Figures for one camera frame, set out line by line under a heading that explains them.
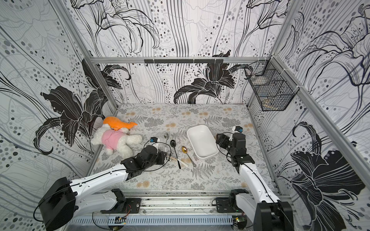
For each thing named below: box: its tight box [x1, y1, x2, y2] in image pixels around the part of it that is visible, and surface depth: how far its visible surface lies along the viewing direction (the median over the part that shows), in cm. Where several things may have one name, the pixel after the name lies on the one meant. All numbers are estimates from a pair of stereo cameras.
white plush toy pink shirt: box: [91, 116, 143, 159], surface depth 93 cm
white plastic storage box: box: [186, 124, 220, 160], surface depth 96 cm
